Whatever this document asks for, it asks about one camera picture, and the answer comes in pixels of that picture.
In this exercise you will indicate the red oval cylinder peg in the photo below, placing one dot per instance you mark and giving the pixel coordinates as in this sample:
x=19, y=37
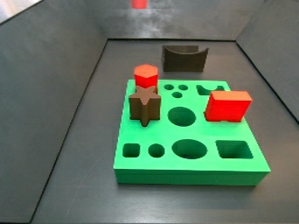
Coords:
x=139, y=4

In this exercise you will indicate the green foam shape board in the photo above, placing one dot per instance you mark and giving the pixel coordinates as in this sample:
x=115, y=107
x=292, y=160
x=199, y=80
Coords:
x=183, y=150

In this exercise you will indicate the brown star block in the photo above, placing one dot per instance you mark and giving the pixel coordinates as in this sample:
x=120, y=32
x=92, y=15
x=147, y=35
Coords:
x=144, y=105

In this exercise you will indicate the red hexagonal block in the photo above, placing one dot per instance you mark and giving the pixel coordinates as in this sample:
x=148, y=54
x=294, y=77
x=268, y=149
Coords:
x=145, y=76

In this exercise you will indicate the red square block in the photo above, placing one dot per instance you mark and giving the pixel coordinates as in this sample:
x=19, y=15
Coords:
x=227, y=106

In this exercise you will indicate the black curved block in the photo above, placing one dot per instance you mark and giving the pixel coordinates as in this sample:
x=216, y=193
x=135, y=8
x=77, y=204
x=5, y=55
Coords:
x=183, y=58

